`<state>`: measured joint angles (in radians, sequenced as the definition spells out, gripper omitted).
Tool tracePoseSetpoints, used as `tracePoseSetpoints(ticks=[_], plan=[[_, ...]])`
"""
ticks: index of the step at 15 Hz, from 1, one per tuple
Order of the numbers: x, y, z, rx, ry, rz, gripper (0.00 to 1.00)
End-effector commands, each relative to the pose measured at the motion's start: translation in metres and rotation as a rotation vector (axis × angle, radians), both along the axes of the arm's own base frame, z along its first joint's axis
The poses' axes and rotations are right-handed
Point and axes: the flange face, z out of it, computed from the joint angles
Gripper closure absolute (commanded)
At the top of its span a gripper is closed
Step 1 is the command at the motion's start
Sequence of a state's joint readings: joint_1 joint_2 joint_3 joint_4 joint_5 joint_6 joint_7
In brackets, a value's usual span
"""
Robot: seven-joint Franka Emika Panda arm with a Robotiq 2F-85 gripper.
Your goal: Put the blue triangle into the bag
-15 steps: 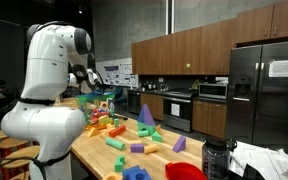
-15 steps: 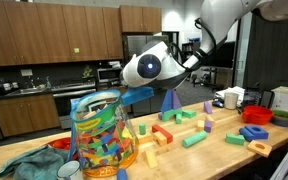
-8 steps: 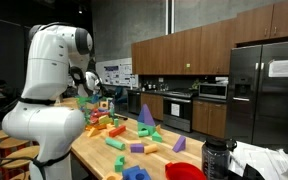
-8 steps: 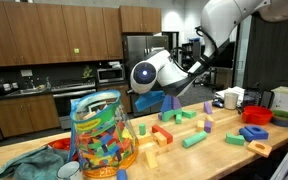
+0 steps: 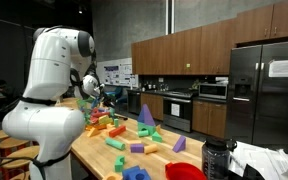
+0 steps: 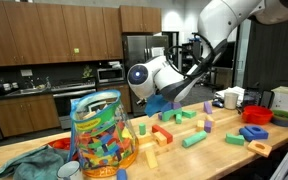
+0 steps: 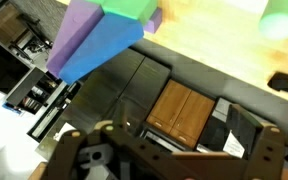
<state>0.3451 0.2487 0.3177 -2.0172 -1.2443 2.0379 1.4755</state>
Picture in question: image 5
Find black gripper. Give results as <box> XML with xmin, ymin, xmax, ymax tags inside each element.
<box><xmin>98</xmin><ymin>91</ymin><xmax>116</xmax><ymax>110</ymax></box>

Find blue cube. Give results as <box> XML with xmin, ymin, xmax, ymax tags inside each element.
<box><xmin>91</xmin><ymin>97</ymin><xmax>101</xmax><ymax>110</ymax></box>

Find purple tall triangle block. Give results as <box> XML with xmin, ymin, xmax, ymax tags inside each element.
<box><xmin>140</xmin><ymin>103</ymin><xmax>157</xmax><ymax>127</ymax></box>

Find green triangle block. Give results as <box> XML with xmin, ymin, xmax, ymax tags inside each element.
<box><xmin>151</xmin><ymin>130</ymin><xmax>163</xmax><ymax>143</ymax></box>

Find blue office chair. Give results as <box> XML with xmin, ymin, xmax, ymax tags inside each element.
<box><xmin>112</xmin><ymin>85</ymin><xmax>129</xmax><ymax>105</ymax></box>

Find black pen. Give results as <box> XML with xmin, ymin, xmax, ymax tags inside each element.
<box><xmin>114</xmin><ymin>113</ymin><xmax>129</xmax><ymax>121</ymax></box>

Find red long block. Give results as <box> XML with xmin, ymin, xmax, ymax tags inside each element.
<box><xmin>108</xmin><ymin>124</ymin><xmax>127</xmax><ymax>138</ymax></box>

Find dark dishwasher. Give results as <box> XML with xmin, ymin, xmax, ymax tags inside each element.
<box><xmin>127</xmin><ymin>89</ymin><xmax>142</xmax><ymax>115</ymax></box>

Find yellow flat block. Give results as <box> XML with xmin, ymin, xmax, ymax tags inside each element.
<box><xmin>86</xmin><ymin>126</ymin><xmax>102</xmax><ymax>138</ymax></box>

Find white poster board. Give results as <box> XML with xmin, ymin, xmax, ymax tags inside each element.
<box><xmin>96</xmin><ymin>57</ymin><xmax>139</xmax><ymax>89</ymax></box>

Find green long cylinder block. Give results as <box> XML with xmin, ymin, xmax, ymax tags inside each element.
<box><xmin>104</xmin><ymin>137</ymin><xmax>126</xmax><ymax>151</ymax></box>

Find brown wide base cabinet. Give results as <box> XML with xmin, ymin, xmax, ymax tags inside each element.
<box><xmin>140</xmin><ymin>92</ymin><xmax>164</xmax><ymax>121</ymax></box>

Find green wide arch block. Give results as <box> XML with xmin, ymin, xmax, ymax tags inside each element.
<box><xmin>137</xmin><ymin>121</ymin><xmax>157</xmax><ymax>135</ymax></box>

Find purple rectangular block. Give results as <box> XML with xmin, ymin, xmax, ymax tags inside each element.
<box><xmin>129</xmin><ymin>143</ymin><xmax>145</xmax><ymax>154</ymax></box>

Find green small arch block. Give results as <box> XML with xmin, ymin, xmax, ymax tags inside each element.
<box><xmin>113</xmin><ymin>154</ymin><xmax>126</xmax><ymax>173</ymax></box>

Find yellow cylinder block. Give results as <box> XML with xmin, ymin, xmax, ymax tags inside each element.
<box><xmin>143</xmin><ymin>143</ymin><xmax>159</xmax><ymax>155</ymax></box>

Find orange square block with hole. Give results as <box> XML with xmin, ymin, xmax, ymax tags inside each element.
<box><xmin>102</xmin><ymin>171</ymin><xmax>124</xmax><ymax>180</ymax></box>

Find stainless oven with stove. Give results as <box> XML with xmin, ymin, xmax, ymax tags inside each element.
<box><xmin>162</xmin><ymin>88</ymin><xmax>198</xmax><ymax>133</ymax></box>

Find blue square block with hole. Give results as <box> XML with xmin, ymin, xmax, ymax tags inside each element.
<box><xmin>129</xmin><ymin>168</ymin><xmax>153</xmax><ymax>180</ymax></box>

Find purple wedge block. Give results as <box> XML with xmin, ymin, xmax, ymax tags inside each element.
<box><xmin>172</xmin><ymin>134</ymin><xmax>187</xmax><ymax>153</ymax></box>

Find green potted plant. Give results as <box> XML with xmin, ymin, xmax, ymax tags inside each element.
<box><xmin>190</xmin><ymin>79</ymin><xmax>200</xmax><ymax>90</ymax></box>

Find red bowl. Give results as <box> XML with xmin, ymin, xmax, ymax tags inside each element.
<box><xmin>164</xmin><ymin>161</ymin><xmax>208</xmax><ymax>180</ymax></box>

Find seated person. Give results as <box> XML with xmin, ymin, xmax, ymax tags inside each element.
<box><xmin>0</xmin><ymin>79</ymin><xmax>18</xmax><ymax>105</ymax></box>

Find brown narrow base cabinet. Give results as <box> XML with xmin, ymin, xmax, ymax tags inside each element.
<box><xmin>192</xmin><ymin>99</ymin><xmax>228</xmax><ymax>139</ymax></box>

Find stainless microwave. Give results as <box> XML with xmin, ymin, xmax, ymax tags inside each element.
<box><xmin>198</xmin><ymin>82</ymin><xmax>229</xmax><ymax>100</ymax></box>

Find white vertical pipe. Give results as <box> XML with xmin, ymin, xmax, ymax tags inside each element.
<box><xmin>165</xmin><ymin>0</ymin><xmax>176</xmax><ymax>36</ymax></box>

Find black water bottle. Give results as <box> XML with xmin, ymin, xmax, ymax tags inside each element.
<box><xmin>201</xmin><ymin>136</ymin><xmax>238</xmax><ymax>180</ymax></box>

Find white papers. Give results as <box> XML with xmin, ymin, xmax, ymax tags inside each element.
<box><xmin>228</xmin><ymin>140</ymin><xmax>288</xmax><ymax>180</ymax></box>

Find stainless steel fridge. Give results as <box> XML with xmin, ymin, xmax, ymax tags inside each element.
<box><xmin>224</xmin><ymin>39</ymin><xmax>288</xmax><ymax>155</ymax></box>

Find white paper on fridge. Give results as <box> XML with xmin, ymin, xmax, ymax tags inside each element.
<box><xmin>268</xmin><ymin>58</ymin><xmax>288</xmax><ymax>79</ymax></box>

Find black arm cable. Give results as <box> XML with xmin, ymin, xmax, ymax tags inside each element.
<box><xmin>17</xmin><ymin>95</ymin><xmax>72</xmax><ymax>180</ymax></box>

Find brown upper wall cabinets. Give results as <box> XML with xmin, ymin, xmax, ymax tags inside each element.
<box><xmin>131</xmin><ymin>0</ymin><xmax>288</xmax><ymax>76</ymax></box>

